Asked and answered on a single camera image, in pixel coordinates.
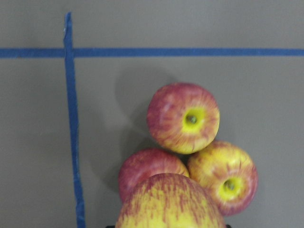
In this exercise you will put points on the carried red yellow apple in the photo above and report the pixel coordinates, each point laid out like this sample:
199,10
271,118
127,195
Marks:
169,201

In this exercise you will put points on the red yellow apple front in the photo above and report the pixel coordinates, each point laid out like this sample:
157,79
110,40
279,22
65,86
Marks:
183,117

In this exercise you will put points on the red yellow apple back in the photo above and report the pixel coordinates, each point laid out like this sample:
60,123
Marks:
144,164

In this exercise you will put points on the red yellow apple side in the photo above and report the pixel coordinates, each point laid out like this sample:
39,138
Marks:
227,173

